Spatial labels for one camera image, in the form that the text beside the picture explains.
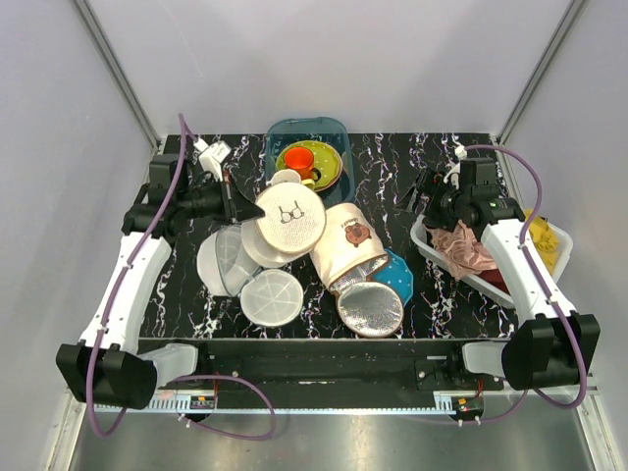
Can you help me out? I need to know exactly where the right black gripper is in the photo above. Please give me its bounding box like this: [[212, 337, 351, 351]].
[[392, 168, 470, 234]]

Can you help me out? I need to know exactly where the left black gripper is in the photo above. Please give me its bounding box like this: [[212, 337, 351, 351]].
[[178, 172, 265, 225]]

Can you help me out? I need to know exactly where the beige mesh bra laundry bag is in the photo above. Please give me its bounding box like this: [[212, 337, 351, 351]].
[[240, 183, 327, 268]]

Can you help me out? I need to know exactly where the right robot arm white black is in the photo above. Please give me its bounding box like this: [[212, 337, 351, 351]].
[[415, 158, 601, 391]]

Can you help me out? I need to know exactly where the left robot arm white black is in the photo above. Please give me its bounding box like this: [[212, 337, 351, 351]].
[[56, 154, 264, 409]]

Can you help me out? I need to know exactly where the pink bra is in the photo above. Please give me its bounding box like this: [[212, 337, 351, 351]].
[[426, 222, 497, 280]]

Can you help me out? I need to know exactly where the white open mesh laundry bag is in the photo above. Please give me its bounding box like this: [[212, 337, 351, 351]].
[[196, 226, 304, 328]]

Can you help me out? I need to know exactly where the cream capybara insulated lunch bag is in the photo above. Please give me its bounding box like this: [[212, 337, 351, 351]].
[[310, 203, 403, 339]]

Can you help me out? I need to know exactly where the red garment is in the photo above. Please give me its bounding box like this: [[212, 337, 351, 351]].
[[478, 269, 509, 293]]

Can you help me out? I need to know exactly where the orange cup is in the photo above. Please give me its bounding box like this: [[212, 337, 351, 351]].
[[284, 146, 320, 182]]

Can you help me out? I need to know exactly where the yellow garment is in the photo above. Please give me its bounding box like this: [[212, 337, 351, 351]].
[[528, 216, 560, 275]]

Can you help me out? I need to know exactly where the teal transparent plastic bin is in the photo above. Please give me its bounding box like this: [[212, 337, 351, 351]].
[[264, 117, 356, 208]]

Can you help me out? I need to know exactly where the green dotted plate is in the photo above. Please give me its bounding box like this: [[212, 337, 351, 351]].
[[276, 140, 343, 192]]

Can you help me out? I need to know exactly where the blue dotted plate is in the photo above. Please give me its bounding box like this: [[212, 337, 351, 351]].
[[371, 248, 414, 305]]

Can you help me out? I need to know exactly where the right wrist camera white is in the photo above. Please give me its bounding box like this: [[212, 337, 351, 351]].
[[444, 145, 467, 188]]

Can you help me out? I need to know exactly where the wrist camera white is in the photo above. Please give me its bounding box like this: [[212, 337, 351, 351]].
[[193, 138, 232, 182], [444, 145, 467, 188]]

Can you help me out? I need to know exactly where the cream yellow-handled mug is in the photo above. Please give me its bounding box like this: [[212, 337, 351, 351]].
[[270, 169, 316, 189]]

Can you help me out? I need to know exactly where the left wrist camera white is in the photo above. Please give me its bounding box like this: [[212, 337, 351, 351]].
[[193, 138, 232, 182]]

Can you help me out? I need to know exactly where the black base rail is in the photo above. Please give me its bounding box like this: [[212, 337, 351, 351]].
[[179, 339, 503, 410]]

